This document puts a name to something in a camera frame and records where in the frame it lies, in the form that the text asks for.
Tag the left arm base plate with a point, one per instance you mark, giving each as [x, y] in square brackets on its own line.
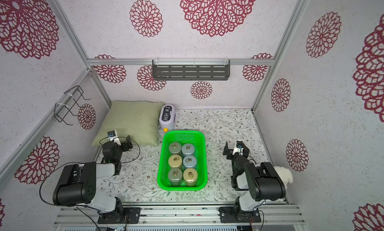
[120, 216]

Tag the green plastic basket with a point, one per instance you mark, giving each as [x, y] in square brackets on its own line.
[183, 137]

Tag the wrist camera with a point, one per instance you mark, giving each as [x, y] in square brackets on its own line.
[112, 135]
[238, 150]

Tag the white digital clock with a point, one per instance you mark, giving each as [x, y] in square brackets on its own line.
[167, 118]

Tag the blue-grey canister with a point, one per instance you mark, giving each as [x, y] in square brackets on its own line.
[189, 161]
[188, 150]

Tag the black wire wall rack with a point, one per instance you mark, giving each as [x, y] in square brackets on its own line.
[71, 100]

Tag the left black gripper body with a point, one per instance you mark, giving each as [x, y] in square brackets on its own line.
[124, 147]

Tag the grey wall shelf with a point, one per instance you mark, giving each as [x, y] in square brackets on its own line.
[191, 71]

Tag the grey-green canister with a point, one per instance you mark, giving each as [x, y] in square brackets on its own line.
[175, 177]
[175, 148]

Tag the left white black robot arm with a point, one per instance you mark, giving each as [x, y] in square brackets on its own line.
[77, 185]

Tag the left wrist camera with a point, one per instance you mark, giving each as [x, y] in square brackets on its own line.
[112, 135]

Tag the green pillow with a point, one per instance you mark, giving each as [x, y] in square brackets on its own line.
[137, 119]

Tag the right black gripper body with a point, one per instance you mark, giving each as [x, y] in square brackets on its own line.
[229, 151]

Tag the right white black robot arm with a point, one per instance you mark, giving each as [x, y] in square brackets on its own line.
[260, 182]

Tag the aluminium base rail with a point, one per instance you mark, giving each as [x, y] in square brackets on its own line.
[206, 215]

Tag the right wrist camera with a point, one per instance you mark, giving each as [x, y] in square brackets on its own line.
[238, 150]

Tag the white plush dog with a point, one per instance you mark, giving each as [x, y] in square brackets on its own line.
[285, 175]

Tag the beige canister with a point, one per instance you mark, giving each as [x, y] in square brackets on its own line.
[175, 161]
[190, 177]

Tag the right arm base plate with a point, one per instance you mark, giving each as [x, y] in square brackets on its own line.
[236, 215]

